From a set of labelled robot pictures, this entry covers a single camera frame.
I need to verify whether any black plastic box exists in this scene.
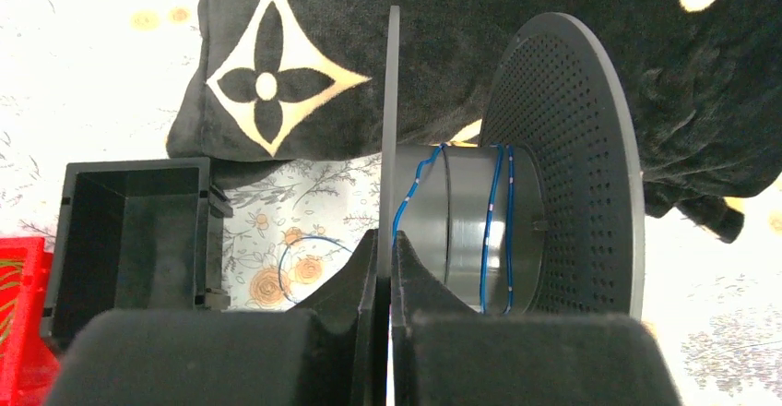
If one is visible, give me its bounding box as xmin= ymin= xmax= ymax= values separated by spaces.
xmin=40 ymin=158 xmax=232 ymax=354

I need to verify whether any blue cable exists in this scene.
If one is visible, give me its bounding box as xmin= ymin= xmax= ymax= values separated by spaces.
xmin=278 ymin=143 xmax=516 ymax=316

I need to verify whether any floral table mat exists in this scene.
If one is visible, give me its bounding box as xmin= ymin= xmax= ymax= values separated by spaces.
xmin=1 ymin=0 xmax=781 ymax=405

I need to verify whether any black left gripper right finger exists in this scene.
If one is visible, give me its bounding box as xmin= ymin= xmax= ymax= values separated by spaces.
xmin=391 ymin=233 xmax=681 ymax=406

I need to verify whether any grey perforated spool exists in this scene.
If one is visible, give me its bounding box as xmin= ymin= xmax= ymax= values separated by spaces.
xmin=383 ymin=12 xmax=645 ymax=317

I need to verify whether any black flower-pattern plush blanket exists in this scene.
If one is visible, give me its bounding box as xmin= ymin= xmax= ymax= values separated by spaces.
xmin=166 ymin=0 xmax=781 ymax=243

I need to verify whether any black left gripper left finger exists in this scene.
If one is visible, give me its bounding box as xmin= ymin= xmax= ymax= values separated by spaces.
xmin=45 ymin=231 xmax=378 ymax=405

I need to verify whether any red plastic box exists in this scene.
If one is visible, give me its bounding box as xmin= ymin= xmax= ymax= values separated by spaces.
xmin=1 ymin=237 xmax=60 ymax=406

